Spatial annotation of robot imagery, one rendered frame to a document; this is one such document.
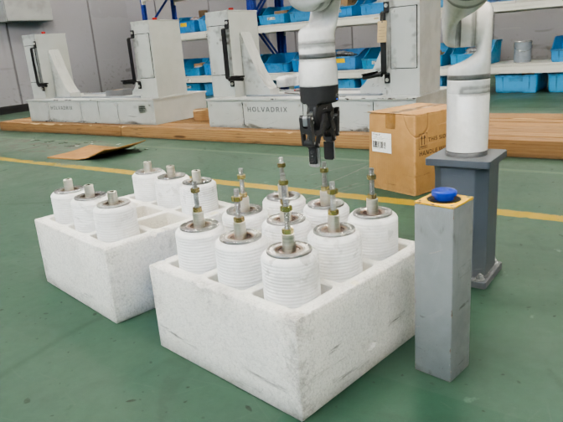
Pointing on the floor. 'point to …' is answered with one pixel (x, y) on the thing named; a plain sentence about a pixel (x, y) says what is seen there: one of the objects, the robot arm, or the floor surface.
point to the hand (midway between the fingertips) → (322, 156)
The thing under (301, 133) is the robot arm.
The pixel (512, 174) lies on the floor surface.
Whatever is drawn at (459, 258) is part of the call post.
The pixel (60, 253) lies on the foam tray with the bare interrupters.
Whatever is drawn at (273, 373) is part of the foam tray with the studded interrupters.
